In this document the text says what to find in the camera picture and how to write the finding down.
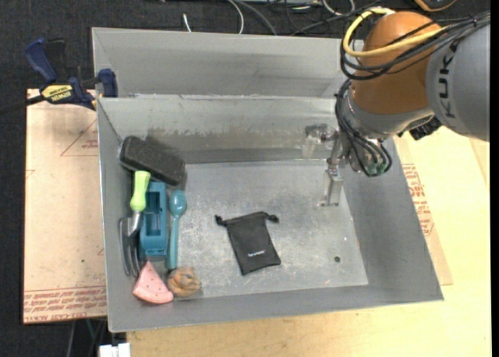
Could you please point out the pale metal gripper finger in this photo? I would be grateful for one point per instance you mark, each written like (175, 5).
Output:
(315, 138)
(333, 188)

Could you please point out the grey metal bin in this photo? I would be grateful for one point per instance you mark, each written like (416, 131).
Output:
(273, 191)

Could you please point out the black sponge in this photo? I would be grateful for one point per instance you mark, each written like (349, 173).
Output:
(152, 160)

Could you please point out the teal plastic spoon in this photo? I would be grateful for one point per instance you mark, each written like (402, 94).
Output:
(174, 230)

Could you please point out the brown toy pretzel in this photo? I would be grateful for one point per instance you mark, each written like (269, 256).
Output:
(183, 281)

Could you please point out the teal plastic tape dispenser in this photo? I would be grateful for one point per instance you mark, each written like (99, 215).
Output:
(154, 234)

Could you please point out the pink toy watermelon slice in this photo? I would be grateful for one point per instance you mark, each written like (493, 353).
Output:
(150, 287)

